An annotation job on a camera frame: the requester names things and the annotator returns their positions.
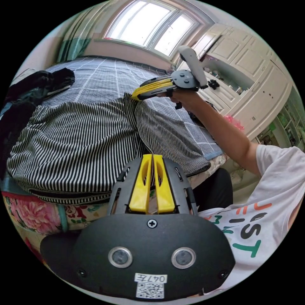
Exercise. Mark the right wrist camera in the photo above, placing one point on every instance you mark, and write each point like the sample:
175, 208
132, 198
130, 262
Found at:
194, 64

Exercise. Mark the green curtain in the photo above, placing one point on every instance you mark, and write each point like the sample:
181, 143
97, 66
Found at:
73, 45

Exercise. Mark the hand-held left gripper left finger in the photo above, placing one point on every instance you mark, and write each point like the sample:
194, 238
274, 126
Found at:
139, 190

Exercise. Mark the shelf with green items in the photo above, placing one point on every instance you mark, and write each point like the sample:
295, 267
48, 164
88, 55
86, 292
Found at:
289, 124

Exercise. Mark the person's right forearm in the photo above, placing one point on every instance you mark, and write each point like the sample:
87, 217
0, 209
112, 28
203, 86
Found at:
226, 133

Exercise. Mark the black and white striped long sleeve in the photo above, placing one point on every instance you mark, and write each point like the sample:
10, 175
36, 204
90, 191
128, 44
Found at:
83, 143

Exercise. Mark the pink plastic bag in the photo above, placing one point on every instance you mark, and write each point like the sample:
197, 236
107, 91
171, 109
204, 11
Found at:
234, 122

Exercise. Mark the white cupboard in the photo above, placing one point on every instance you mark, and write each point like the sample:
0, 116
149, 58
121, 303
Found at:
250, 71

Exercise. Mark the person's body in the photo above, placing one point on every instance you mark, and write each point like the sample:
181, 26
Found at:
274, 190

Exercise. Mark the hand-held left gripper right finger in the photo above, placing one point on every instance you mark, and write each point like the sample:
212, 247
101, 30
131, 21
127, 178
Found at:
164, 193

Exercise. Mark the window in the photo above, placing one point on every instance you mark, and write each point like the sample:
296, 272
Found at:
147, 23

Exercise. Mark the bed with grey checked quilt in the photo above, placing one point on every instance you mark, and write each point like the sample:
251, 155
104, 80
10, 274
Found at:
102, 76

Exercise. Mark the pile of clothes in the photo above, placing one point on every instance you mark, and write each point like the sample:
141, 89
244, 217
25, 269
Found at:
28, 95

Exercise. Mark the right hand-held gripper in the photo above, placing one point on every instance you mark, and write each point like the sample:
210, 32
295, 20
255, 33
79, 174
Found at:
184, 79

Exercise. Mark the person's right hand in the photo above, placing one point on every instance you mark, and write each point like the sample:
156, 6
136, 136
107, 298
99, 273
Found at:
188, 101

